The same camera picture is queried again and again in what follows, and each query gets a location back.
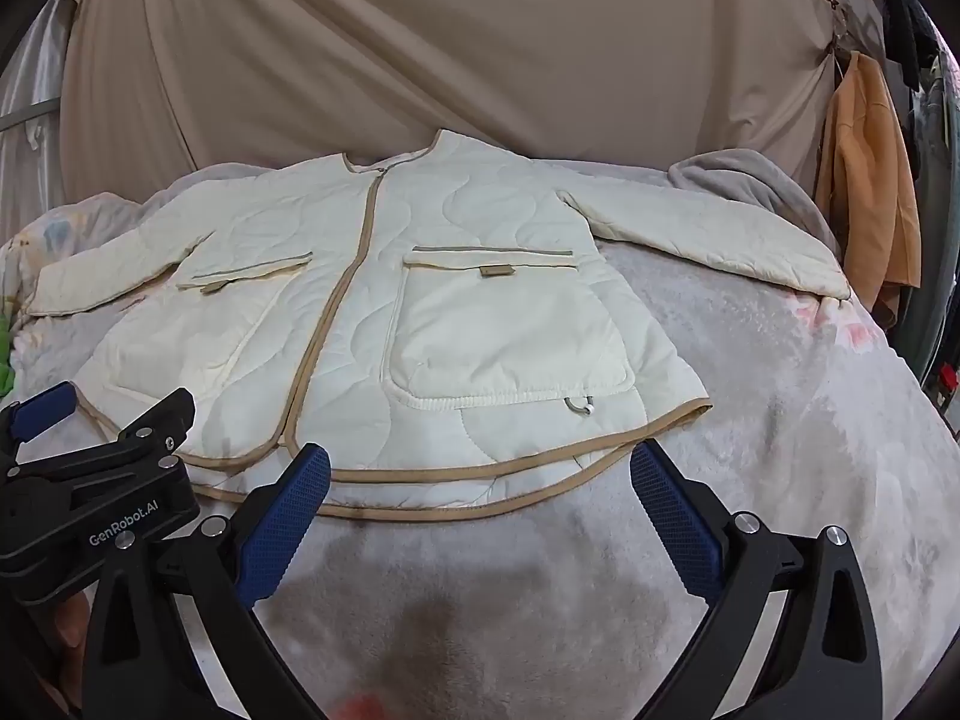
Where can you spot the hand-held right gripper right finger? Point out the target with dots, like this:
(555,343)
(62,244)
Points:
(675,517)

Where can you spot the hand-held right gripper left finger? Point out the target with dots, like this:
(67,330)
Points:
(289,517)

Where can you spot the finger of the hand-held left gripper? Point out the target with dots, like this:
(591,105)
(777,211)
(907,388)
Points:
(45,401)
(161,416)

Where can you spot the cream quilted jacket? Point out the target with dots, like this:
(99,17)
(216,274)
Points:
(480,315)

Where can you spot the dark hanging clothes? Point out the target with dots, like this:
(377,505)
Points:
(904,22)

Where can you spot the person's left hand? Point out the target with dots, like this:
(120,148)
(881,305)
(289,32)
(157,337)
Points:
(71,626)

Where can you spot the green cushion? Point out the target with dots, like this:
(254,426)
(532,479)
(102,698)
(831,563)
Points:
(6,360)

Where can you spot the grey floral blanket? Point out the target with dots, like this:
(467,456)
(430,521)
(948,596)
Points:
(787,427)

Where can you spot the small red object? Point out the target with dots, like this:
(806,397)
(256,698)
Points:
(949,376)

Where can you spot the white satin curtain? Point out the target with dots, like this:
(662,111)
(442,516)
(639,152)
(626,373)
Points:
(34,67)

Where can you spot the orange hanging garment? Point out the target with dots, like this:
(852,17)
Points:
(862,180)

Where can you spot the grey hanging garment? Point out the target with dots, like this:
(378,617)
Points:
(937,180)

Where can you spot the beige backdrop sheet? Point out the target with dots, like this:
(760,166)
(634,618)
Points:
(450,37)

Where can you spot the metal rail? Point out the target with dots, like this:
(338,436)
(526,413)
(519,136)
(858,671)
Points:
(30,116)

